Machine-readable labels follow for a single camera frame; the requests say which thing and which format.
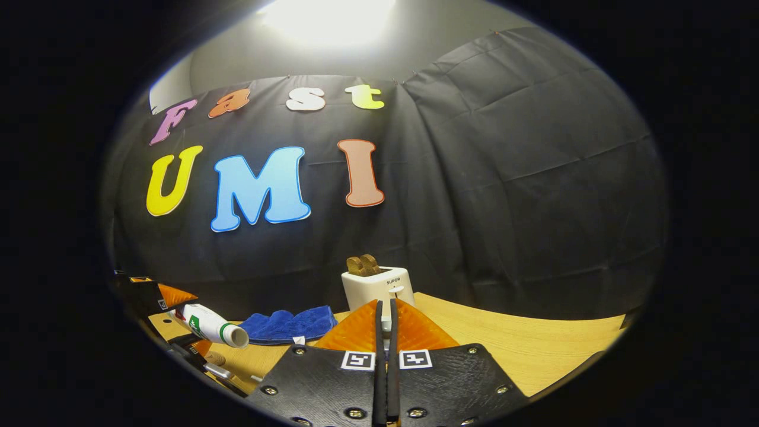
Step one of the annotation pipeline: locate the white toaster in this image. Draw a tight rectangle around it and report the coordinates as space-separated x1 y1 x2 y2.
341 266 416 318

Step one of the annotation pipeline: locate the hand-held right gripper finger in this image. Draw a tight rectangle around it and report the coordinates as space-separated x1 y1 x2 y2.
246 299 387 427
387 298 529 427

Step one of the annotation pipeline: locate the white green-label water bottle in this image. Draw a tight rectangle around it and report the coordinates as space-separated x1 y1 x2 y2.
171 303 250 349

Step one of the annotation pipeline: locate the black backdrop cloth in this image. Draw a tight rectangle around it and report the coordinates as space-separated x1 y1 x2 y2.
101 27 671 321

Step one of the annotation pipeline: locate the blue towel cloth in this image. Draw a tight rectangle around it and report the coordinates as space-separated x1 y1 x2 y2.
239 305 339 346

